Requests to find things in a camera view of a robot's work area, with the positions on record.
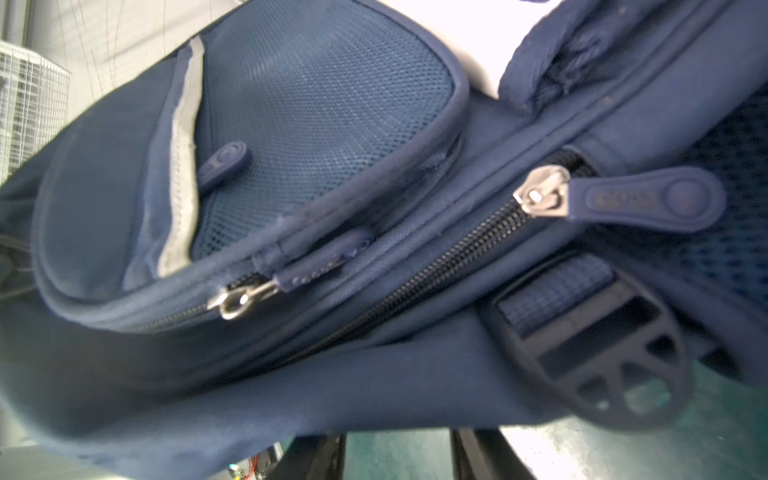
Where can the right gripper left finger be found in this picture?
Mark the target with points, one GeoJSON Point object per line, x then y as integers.
{"type": "Point", "coordinates": [312, 458]}

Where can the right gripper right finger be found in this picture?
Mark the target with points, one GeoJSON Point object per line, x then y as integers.
{"type": "Point", "coordinates": [485, 454]}

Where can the navy blue student backpack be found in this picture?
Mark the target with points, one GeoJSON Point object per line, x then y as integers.
{"type": "Point", "coordinates": [317, 217]}

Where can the green mat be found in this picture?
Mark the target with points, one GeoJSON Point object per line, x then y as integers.
{"type": "Point", "coordinates": [721, 435]}

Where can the white wire basket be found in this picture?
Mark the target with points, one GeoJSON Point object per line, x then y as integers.
{"type": "Point", "coordinates": [34, 104]}

